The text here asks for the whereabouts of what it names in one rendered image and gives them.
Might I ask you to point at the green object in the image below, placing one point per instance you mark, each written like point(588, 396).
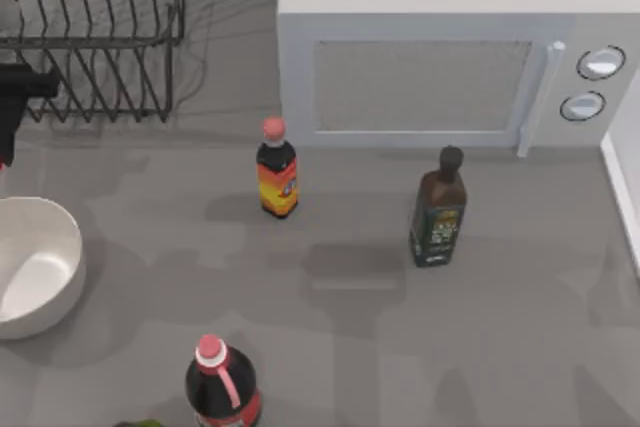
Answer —
point(140, 423)

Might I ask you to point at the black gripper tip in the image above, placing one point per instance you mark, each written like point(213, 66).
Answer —
point(15, 84)

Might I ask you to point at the pale microwave door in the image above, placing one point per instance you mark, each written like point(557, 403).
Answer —
point(300, 87)

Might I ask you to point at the dark bottle with orange label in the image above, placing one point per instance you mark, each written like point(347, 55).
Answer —
point(278, 182)

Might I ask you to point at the white bowl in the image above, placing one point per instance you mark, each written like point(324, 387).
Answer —
point(30, 267)

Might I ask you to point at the large dark bottle red label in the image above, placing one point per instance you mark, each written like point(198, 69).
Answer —
point(220, 392)

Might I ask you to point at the dark brown bottle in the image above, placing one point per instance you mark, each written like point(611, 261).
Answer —
point(437, 217)

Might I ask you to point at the round microwave knob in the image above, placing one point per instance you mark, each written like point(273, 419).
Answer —
point(582, 106)
point(600, 63)

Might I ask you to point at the white furniture panel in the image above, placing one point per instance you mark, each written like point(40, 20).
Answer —
point(625, 187)

